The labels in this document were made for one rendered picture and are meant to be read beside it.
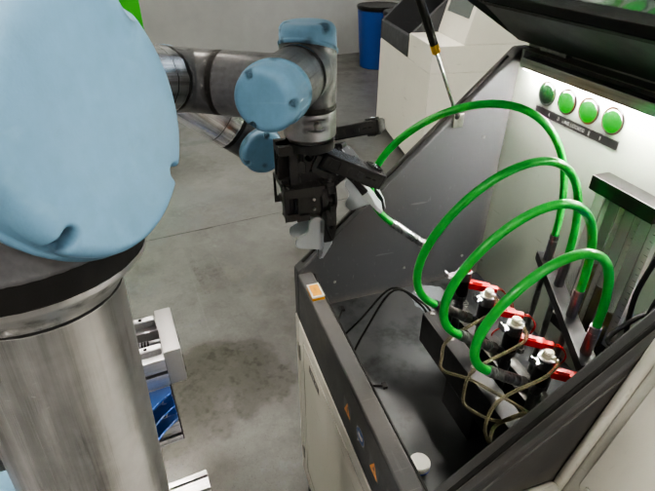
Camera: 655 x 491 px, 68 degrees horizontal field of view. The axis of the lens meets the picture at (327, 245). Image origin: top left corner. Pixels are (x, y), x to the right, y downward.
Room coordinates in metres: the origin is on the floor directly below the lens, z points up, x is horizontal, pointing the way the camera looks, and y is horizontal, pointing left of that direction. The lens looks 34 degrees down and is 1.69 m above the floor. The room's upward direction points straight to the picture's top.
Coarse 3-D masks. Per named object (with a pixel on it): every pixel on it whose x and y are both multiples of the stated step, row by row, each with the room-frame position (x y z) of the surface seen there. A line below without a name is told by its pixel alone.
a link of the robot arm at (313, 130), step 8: (304, 120) 0.63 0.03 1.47; (312, 120) 0.63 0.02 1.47; (320, 120) 0.64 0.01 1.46; (328, 120) 0.65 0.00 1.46; (288, 128) 0.65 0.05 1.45; (296, 128) 0.64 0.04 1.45; (304, 128) 0.63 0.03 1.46; (312, 128) 0.64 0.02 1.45; (320, 128) 0.63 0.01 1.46; (328, 128) 0.65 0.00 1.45; (288, 136) 0.65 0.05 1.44; (296, 136) 0.64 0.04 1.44; (304, 136) 0.64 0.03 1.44; (312, 136) 0.63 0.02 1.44; (320, 136) 0.64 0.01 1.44; (328, 136) 0.65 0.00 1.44; (304, 144) 0.64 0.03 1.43; (312, 144) 0.64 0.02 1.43; (320, 144) 0.64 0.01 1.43
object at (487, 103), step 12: (456, 108) 0.84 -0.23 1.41; (468, 108) 0.84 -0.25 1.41; (504, 108) 0.84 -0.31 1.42; (516, 108) 0.84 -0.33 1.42; (528, 108) 0.84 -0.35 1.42; (420, 120) 0.86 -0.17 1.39; (432, 120) 0.85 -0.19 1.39; (540, 120) 0.83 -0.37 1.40; (408, 132) 0.85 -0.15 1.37; (552, 132) 0.83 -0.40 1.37; (396, 144) 0.85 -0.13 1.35; (384, 156) 0.85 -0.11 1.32; (564, 156) 0.83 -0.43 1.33; (564, 180) 0.83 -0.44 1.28; (564, 192) 0.83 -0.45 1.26; (384, 216) 0.85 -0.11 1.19; (552, 240) 0.83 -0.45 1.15
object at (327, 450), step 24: (312, 360) 0.87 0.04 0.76; (312, 384) 0.88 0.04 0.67; (312, 408) 0.88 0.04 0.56; (336, 408) 0.70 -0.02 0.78; (312, 432) 0.89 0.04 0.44; (336, 432) 0.69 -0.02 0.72; (312, 456) 0.89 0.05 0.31; (336, 456) 0.69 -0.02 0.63; (312, 480) 0.90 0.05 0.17; (336, 480) 0.69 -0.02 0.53; (360, 480) 0.56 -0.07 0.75
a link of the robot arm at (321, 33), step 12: (288, 24) 0.65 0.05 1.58; (300, 24) 0.64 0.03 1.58; (312, 24) 0.64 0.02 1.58; (324, 24) 0.65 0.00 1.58; (288, 36) 0.64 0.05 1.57; (300, 36) 0.63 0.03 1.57; (312, 36) 0.63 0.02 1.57; (324, 36) 0.64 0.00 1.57; (312, 48) 0.63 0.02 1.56; (324, 48) 0.64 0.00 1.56; (336, 48) 0.66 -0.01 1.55; (324, 60) 0.63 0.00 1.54; (336, 60) 0.67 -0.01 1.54; (336, 72) 0.67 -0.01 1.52; (324, 96) 0.64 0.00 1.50; (312, 108) 0.63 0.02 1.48; (324, 108) 0.64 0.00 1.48
